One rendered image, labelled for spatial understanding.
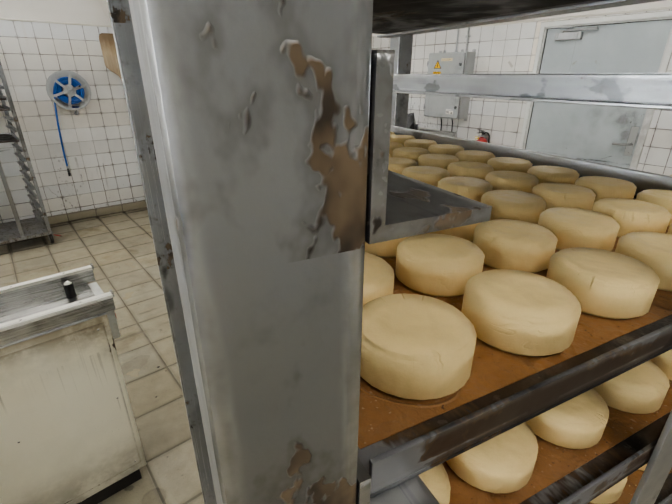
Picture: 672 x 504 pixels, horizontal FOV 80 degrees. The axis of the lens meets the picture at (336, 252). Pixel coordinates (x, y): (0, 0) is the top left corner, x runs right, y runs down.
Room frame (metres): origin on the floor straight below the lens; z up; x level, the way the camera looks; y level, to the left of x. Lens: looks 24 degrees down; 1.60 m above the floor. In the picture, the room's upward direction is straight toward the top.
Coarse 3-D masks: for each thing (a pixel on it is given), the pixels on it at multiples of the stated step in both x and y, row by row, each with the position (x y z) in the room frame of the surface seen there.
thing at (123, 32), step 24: (120, 0) 0.60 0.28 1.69; (120, 24) 0.60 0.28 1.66; (120, 48) 0.60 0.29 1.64; (144, 96) 0.61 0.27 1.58; (144, 120) 0.60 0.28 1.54; (144, 144) 0.60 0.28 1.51; (144, 168) 0.60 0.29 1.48; (144, 192) 0.60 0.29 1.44; (168, 240) 0.61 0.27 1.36; (168, 264) 0.60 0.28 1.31; (168, 288) 0.60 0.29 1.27; (168, 312) 0.60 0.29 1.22; (192, 384) 0.60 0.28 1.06; (192, 408) 0.60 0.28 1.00; (192, 432) 0.60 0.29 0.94
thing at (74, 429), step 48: (48, 336) 1.08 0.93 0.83; (96, 336) 1.16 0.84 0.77; (0, 384) 0.98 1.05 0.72; (48, 384) 1.05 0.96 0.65; (96, 384) 1.14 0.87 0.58; (0, 432) 0.95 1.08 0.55; (48, 432) 1.02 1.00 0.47; (96, 432) 1.11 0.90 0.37; (0, 480) 0.92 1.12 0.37; (48, 480) 0.99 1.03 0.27; (96, 480) 1.08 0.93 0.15
